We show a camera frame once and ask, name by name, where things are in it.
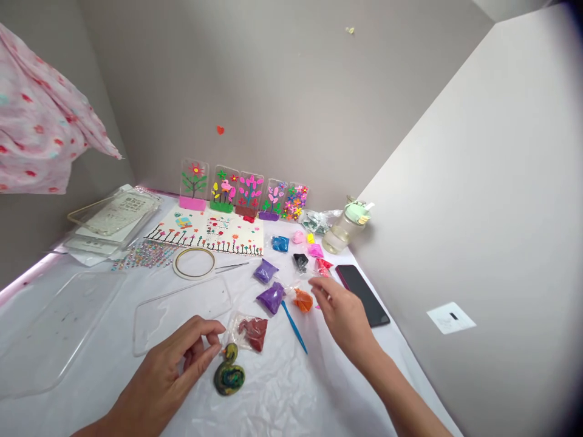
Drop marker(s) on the person's right hand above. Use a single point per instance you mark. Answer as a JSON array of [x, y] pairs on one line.
[[346, 318]]

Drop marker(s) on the person's left hand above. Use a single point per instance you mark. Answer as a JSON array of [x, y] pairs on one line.
[[159, 373]]

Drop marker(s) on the person's right fingers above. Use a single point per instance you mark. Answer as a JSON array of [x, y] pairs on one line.
[[324, 287]]

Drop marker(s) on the orange clay packet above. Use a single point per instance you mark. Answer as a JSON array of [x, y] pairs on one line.
[[302, 301]]

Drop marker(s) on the black clay packet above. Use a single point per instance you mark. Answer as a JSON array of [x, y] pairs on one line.
[[300, 263]]

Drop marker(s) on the magenta clay packet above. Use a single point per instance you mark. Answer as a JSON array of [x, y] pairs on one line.
[[315, 250]]

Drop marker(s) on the black smartphone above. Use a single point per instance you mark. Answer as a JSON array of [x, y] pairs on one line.
[[364, 296]]

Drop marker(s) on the yellow clay packet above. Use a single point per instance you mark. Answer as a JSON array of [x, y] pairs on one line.
[[310, 238]]

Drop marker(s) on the blue plastic sculpting tool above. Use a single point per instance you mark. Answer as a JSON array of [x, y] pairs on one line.
[[293, 327]]

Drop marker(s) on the purple clay packet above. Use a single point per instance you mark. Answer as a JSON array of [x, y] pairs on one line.
[[265, 271], [272, 298]]

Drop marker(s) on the light pink clay packet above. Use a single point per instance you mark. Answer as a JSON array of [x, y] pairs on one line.
[[298, 236]]

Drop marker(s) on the clear bottle with green lid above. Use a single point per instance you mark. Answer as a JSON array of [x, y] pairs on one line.
[[340, 232]]

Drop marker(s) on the blue clay packet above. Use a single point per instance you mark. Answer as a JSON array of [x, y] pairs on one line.
[[280, 243]]

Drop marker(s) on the green clay packet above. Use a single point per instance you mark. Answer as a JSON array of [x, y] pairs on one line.
[[315, 223]]

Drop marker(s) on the dark red clay packet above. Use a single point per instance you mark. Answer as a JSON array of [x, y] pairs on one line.
[[255, 332]]

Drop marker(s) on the phone case with many flowers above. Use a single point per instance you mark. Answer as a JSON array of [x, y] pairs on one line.
[[295, 202]]

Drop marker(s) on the metal tweezers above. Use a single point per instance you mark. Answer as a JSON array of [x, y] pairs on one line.
[[232, 267]]

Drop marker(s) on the phone case with pink butterfly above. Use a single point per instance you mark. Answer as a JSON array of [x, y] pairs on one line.
[[273, 200]]

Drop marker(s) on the white table cover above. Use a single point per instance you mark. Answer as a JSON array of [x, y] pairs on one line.
[[282, 391]]

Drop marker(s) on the phone case with pink leaves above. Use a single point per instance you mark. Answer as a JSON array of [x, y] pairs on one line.
[[249, 193]]

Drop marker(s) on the green swirled clay figure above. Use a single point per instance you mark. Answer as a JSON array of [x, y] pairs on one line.
[[231, 375]]

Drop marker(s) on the white card with clay flowers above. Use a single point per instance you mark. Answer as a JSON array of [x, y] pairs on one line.
[[205, 230]]

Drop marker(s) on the phone case with flamingo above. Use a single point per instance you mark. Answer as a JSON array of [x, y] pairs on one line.
[[224, 191]]

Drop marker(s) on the small clear phone case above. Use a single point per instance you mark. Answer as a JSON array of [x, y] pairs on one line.
[[182, 309]]

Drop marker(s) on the thin tape roll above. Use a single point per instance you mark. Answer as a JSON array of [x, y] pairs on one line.
[[176, 268]]

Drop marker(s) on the phone case with green tree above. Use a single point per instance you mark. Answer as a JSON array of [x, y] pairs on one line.
[[194, 186]]

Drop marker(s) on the sheet of coloured rhinestones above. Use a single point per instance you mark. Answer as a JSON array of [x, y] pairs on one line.
[[145, 255]]

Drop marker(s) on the stack of clear phone cases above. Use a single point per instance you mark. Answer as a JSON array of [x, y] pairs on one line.
[[109, 223]]

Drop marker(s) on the large clear phone case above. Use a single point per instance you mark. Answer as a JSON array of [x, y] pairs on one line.
[[54, 327]]

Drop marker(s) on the pink floral cloth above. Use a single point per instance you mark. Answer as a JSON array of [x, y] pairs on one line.
[[36, 127]]

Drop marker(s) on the white wall socket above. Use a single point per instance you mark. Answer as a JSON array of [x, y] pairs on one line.
[[451, 317]]

